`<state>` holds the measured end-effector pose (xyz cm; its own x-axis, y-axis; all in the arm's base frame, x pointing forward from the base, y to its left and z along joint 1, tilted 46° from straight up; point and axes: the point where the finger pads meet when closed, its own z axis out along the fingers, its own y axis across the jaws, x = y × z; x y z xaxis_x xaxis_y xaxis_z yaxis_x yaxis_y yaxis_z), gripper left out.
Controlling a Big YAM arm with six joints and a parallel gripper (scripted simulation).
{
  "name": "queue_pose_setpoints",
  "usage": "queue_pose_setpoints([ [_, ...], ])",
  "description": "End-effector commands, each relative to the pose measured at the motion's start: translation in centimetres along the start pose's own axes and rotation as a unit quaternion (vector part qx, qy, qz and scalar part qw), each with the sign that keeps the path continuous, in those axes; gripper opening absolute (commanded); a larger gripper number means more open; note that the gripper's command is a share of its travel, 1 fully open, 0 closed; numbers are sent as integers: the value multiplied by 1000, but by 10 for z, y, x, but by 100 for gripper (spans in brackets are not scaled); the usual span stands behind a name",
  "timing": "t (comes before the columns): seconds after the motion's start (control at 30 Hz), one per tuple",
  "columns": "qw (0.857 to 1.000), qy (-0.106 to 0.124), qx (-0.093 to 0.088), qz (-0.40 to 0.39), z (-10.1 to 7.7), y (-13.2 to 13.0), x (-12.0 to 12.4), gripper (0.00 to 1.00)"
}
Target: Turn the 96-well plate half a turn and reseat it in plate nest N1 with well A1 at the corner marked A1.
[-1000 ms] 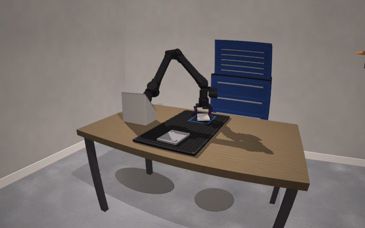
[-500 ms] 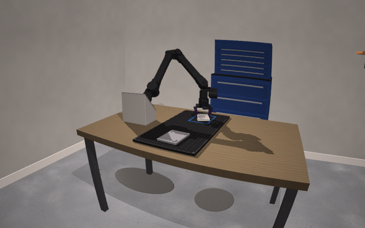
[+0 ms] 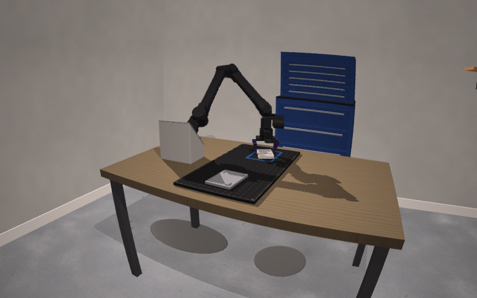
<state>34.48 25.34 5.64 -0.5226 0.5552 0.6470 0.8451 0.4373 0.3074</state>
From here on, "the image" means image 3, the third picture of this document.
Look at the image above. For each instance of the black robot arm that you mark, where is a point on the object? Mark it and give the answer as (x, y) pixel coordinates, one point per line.
(200, 113)

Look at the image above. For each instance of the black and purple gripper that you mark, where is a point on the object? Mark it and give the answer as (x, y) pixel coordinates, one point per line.
(274, 141)

